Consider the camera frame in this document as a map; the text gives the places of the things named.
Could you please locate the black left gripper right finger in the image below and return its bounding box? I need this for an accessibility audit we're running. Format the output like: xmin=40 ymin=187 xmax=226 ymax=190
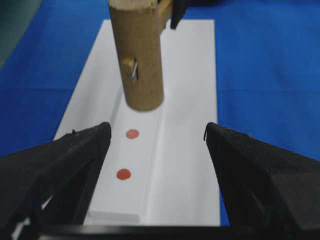
xmin=203 ymin=122 xmax=320 ymax=240

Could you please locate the wooden mallet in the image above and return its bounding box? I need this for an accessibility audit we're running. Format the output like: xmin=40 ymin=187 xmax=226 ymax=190
xmin=108 ymin=0 xmax=173 ymax=112

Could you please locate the blue table cloth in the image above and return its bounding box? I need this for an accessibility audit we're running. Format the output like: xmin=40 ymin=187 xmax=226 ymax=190
xmin=0 ymin=0 xmax=320 ymax=159

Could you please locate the white foam board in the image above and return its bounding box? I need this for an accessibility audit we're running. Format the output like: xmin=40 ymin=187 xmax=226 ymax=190
xmin=55 ymin=19 xmax=221 ymax=226

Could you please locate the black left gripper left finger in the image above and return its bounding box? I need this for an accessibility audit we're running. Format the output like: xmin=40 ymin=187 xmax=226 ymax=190
xmin=0 ymin=122 xmax=112 ymax=240

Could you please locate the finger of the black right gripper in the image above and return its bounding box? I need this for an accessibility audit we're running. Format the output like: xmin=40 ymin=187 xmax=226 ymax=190
xmin=170 ymin=0 xmax=190 ymax=30

